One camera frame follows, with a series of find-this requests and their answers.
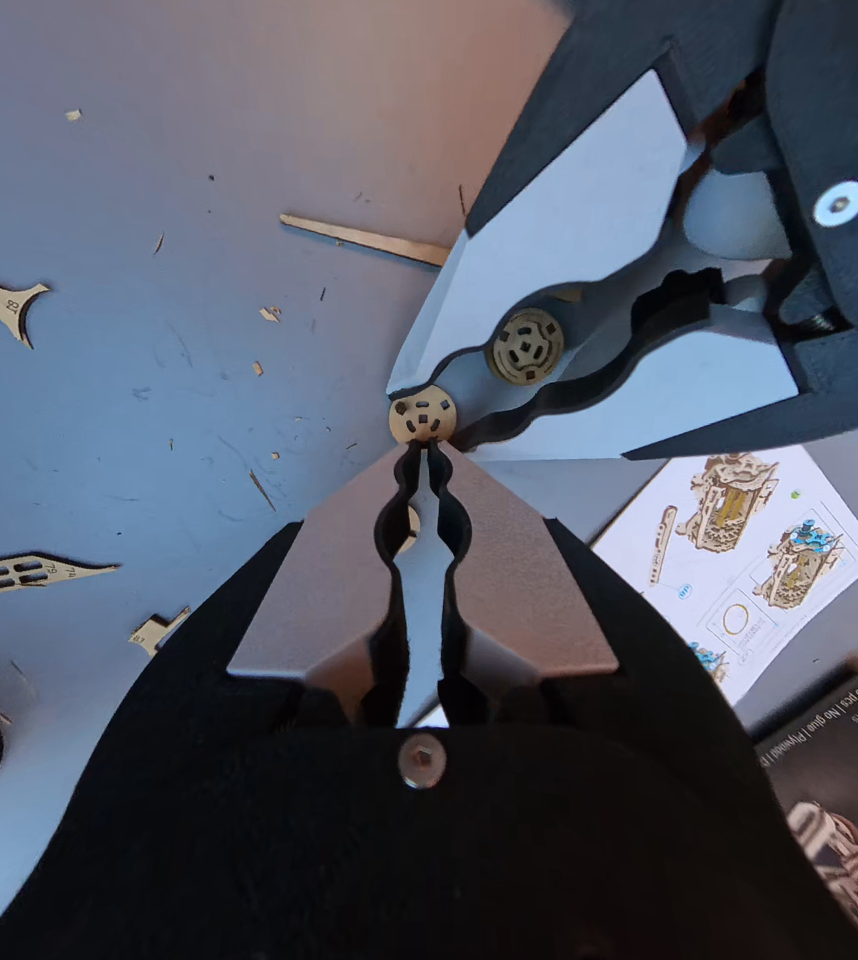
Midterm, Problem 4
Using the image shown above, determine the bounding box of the round wooden gear piece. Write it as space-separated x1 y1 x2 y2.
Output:
485 307 567 387

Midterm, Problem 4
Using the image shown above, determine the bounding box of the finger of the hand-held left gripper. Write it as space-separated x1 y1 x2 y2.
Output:
455 268 803 462
386 69 726 399

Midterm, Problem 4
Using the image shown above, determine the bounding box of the black model kit box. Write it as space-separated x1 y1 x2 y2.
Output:
755 660 858 960

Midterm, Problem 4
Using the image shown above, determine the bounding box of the grey desk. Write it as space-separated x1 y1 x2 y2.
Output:
0 0 858 960

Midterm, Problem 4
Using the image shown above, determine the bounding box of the small notched wooden scrap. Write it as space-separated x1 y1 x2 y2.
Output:
129 606 192 657

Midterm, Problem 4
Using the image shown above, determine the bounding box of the wooden disc with holes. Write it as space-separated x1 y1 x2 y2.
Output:
388 385 459 555

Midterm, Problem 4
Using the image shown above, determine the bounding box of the wooden scrap with slots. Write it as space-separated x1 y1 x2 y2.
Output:
0 553 121 597

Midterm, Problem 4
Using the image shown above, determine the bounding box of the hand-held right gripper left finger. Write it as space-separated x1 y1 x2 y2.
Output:
226 441 426 729

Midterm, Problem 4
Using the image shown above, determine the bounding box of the printed instruction sheet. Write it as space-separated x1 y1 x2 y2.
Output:
590 446 858 706

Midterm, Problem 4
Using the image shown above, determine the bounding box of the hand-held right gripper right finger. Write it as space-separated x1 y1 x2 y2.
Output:
426 441 619 727

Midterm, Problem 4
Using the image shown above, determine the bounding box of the thin wooden stick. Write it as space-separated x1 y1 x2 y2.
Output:
279 214 451 269

